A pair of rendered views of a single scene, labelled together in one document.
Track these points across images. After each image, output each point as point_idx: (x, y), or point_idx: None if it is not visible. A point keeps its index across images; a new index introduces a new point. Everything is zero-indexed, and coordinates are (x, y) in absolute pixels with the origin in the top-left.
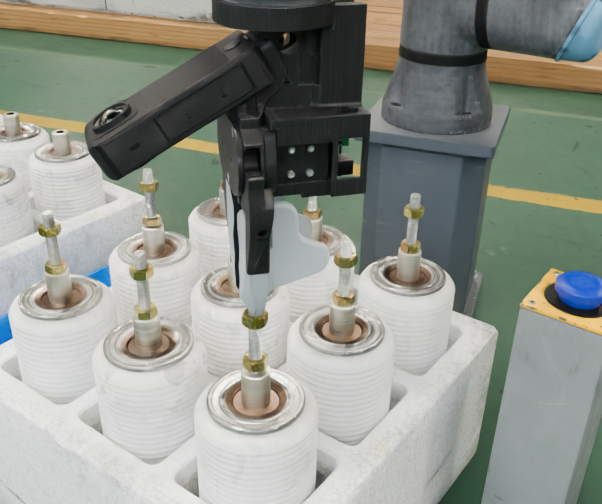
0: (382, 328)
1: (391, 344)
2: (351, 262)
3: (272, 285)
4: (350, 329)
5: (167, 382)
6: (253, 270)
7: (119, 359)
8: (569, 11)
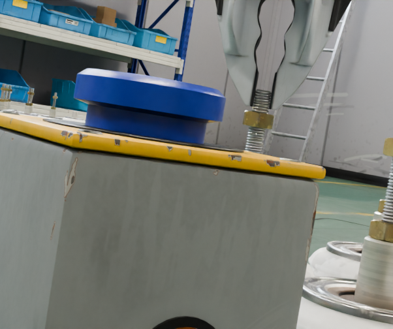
0: (360, 306)
1: (324, 321)
2: (385, 141)
3: (228, 42)
4: (358, 286)
5: (313, 259)
6: (217, 8)
7: (352, 245)
8: None
